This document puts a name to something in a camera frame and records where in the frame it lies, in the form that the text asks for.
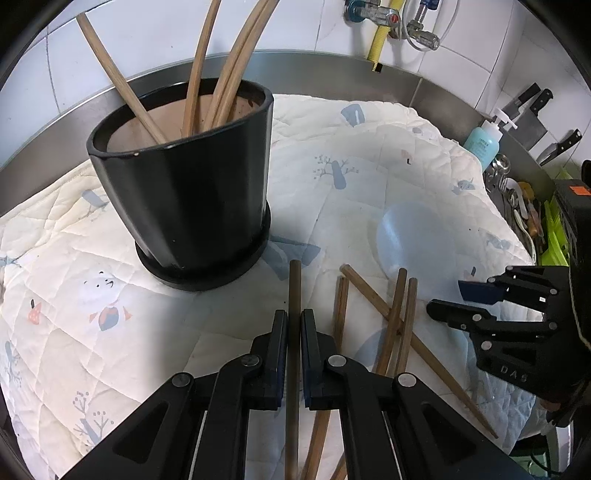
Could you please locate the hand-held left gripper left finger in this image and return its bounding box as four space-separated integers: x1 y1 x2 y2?
60 310 289 480

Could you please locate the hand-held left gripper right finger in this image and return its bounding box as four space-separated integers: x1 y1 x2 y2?
301 309 541 480

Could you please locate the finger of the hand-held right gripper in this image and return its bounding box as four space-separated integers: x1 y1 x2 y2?
458 267 572 319
427 299 561 398

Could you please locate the brown wooden chopstick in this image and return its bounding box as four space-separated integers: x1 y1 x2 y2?
210 0 275 127
284 260 303 480
217 0 282 125
203 0 269 129
76 14 168 145
181 0 222 137

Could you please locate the pile of wooden chopsticks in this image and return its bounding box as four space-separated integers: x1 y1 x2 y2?
302 264 499 480

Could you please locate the black ceramic pot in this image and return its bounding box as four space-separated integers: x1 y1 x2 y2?
87 78 274 292

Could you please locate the green plastic dish rack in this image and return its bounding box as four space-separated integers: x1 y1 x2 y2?
538 168 575 266

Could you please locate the blue soap pump bottle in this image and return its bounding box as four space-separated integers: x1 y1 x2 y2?
463 108 515 171

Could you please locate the printed quilted mat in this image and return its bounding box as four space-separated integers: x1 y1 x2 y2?
0 92 546 480

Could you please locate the steel angle valve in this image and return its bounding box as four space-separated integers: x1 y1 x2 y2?
409 18 440 51

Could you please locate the black-handled kitchen knife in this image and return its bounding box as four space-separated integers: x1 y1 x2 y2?
501 83 541 118
538 129 583 167

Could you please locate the black-handled cleaver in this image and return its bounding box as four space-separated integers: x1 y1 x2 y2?
515 89 555 153

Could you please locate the yellow gas hose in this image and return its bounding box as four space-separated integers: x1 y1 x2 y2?
368 0 402 75

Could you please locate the red-handled steel valve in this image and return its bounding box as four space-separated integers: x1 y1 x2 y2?
345 0 402 26

